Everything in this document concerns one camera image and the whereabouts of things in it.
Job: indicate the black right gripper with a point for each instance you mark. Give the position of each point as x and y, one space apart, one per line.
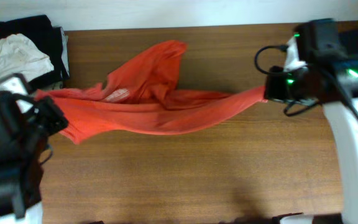
270 93

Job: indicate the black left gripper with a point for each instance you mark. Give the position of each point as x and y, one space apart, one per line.
53 109

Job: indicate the red orange t-shirt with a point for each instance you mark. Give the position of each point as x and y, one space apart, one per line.
141 96

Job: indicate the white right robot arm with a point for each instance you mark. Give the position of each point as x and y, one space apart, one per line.
321 69

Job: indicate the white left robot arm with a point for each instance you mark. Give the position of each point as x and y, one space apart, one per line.
25 127

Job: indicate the folded clothes pile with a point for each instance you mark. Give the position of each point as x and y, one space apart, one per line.
48 39

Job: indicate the dark garment on table right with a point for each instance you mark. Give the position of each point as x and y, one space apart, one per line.
349 39

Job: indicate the white folded shirt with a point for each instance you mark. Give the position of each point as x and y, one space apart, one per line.
18 54

